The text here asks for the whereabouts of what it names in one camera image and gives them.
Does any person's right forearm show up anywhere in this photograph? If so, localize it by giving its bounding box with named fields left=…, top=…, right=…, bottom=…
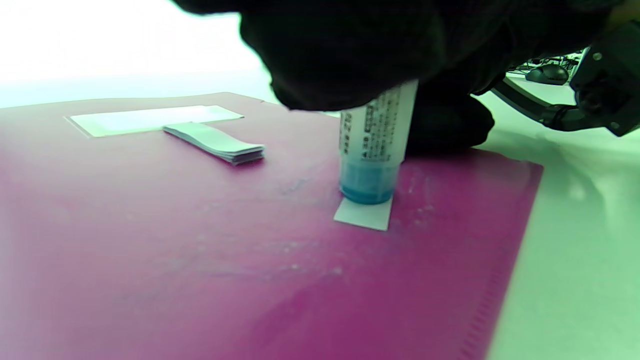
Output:
left=602, top=0, right=640, bottom=31

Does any person's right hand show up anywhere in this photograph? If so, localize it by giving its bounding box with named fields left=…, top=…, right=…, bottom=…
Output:
left=405, top=0, right=621, bottom=153

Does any black office chair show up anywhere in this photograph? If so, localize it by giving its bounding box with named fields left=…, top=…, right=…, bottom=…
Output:
left=507, top=50, right=583, bottom=87

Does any white glue stick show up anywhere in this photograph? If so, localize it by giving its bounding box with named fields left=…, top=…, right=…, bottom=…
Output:
left=339, top=79, right=419, bottom=206

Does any white label card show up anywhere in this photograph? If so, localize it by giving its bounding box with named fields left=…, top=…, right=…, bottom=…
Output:
left=65, top=105, right=245, bottom=138

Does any person's left hand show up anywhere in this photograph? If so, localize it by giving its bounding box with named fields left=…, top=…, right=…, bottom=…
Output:
left=170, top=0, right=451, bottom=112

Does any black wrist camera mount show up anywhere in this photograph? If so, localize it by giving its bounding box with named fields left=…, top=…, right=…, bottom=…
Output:
left=570, top=20, right=640, bottom=137

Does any pink L-shaped folder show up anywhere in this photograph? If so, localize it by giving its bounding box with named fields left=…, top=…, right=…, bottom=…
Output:
left=0, top=91, right=544, bottom=360

